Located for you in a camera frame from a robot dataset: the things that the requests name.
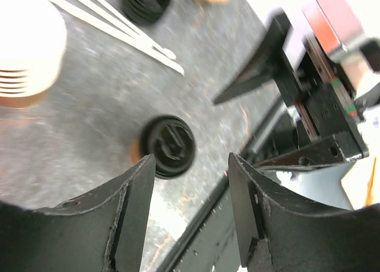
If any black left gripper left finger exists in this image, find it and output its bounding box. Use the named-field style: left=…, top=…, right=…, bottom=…
left=1, top=155, right=155, bottom=271

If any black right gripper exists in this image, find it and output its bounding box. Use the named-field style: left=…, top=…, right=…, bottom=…
left=213, top=11, right=369, bottom=168

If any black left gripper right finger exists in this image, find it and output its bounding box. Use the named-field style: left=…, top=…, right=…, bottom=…
left=228, top=153, right=379, bottom=271

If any black coffee cup lid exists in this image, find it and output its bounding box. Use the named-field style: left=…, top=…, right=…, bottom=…
left=139, top=115, right=197, bottom=179

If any brown paper coffee cup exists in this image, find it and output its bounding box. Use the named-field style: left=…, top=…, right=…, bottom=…
left=130, top=140, right=141, bottom=164

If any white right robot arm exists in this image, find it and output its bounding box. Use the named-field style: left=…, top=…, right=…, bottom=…
left=214, top=0, right=376, bottom=171

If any stack of black lids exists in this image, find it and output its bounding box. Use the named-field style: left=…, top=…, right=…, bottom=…
left=121, top=0, right=171, bottom=26

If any white wrapped straw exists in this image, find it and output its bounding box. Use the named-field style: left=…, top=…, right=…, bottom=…
left=96, top=0, right=152, bottom=42
left=77, top=0, right=176, bottom=60
left=49, top=0, right=185, bottom=75

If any stack of paper cups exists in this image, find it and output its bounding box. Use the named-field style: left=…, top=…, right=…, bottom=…
left=1, top=0, right=67, bottom=107

